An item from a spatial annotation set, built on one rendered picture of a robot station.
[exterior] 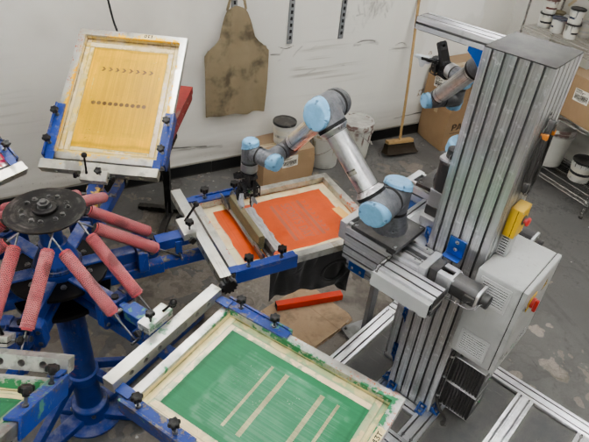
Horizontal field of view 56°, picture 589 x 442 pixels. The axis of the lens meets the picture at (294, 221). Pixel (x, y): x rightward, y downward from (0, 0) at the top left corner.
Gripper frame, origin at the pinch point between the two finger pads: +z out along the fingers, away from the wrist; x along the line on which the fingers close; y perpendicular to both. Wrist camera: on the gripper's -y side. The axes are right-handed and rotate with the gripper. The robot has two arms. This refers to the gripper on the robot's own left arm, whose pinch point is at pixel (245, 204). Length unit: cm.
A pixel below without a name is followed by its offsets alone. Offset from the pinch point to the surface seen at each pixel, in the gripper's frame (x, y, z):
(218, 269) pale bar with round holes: -24.7, 28.8, 7.6
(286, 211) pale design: 26.5, -7.5, 16.3
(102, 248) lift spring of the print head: -68, 16, -7
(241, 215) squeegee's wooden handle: -0.9, -2.2, 7.4
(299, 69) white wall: 138, -198, 30
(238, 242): -5.5, 6.1, 16.4
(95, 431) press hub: -84, 13, 111
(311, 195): 46, -16, 16
